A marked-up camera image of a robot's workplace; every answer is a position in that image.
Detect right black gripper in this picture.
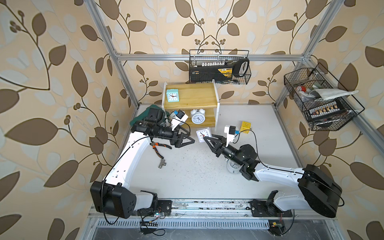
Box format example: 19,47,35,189
206,133,245,168

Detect lilac square alarm clock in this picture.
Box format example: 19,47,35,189
196,127,212,143

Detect white twin-bell alarm clock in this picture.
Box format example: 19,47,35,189
191,109,206,125
168,111,176,122

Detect large white twin-bell clock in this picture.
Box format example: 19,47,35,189
226,160,242,174

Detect teal square alarm clock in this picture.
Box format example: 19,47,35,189
166,89,180,103

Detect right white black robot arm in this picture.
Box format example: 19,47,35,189
204,135,342,218

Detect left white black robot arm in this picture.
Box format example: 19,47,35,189
90,106,195,219

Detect wooden two-tier shelf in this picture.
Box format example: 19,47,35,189
162,81,220,129

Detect yellow cube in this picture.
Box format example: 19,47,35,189
240,121,252,134

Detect black yellow box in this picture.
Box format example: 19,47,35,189
190,65,233,83

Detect white paper booklet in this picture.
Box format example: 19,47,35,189
309,89,359,101

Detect paint tube set box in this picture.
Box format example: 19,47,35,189
308,101,347,120

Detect orange handled pliers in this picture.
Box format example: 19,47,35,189
149,141,173,169

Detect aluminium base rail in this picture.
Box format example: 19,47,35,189
87,197,337,220

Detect black wire basket back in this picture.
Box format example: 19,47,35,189
189,49,252,85

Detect black wire basket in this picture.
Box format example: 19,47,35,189
189,49,252,85
284,63,365,131

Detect black handled tool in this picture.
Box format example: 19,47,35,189
232,58,250,78

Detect black wire basket right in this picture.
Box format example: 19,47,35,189
284,63,365,131

